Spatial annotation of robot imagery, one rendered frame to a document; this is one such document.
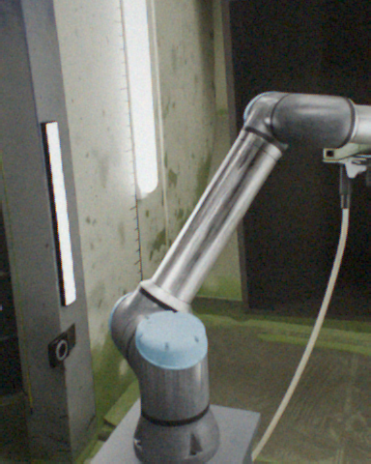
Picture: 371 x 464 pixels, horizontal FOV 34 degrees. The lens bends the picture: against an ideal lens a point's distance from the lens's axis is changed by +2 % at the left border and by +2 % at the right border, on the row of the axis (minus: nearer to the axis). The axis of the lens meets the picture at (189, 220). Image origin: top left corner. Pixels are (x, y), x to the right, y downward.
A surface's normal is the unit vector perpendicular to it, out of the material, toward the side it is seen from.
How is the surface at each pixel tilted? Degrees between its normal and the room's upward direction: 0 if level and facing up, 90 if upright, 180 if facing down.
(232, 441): 0
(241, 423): 0
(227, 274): 57
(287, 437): 0
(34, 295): 90
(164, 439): 70
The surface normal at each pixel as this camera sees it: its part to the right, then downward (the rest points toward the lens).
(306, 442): -0.05, -0.96
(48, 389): -0.33, 0.26
